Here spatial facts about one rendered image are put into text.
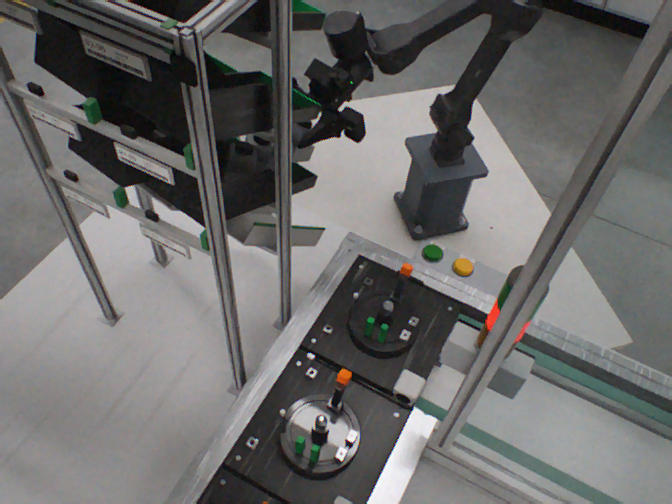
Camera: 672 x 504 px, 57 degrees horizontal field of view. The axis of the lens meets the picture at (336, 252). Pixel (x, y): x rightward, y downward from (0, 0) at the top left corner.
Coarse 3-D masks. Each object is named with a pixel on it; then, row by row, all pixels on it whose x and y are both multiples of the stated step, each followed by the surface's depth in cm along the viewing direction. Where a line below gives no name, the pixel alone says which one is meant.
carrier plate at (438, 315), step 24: (360, 264) 128; (336, 288) 124; (360, 288) 125; (384, 288) 125; (408, 288) 125; (336, 312) 121; (432, 312) 122; (456, 312) 123; (312, 336) 117; (336, 336) 118; (432, 336) 119; (336, 360) 115; (360, 360) 115; (384, 360) 115; (408, 360) 116; (432, 360) 116; (384, 384) 112
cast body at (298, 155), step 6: (294, 126) 103; (300, 126) 104; (306, 126) 104; (294, 132) 103; (300, 132) 103; (306, 132) 103; (294, 138) 104; (300, 138) 103; (294, 144) 104; (294, 150) 103; (300, 150) 105; (306, 150) 107; (312, 150) 108; (294, 156) 104; (300, 156) 106; (306, 156) 108
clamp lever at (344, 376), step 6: (342, 372) 102; (348, 372) 103; (342, 378) 102; (348, 378) 102; (336, 384) 102; (342, 384) 102; (336, 390) 101; (342, 390) 103; (336, 396) 105; (336, 402) 105
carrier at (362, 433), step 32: (288, 384) 111; (320, 384) 112; (352, 384) 112; (256, 416) 107; (288, 416) 106; (320, 416) 100; (352, 416) 106; (384, 416) 109; (256, 448) 104; (288, 448) 102; (320, 448) 103; (352, 448) 103; (384, 448) 105; (256, 480) 101; (288, 480) 101; (320, 480) 101; (352, 480) 102
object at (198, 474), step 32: (352, 256) 131; (320, 288) 125; (288, 352) 116; (256, 384) 112; (224, 416) 108; (416, 416) 110; (224, 448) 105; (416, 448) 107; (192, 480) 102; (384, 480) 103
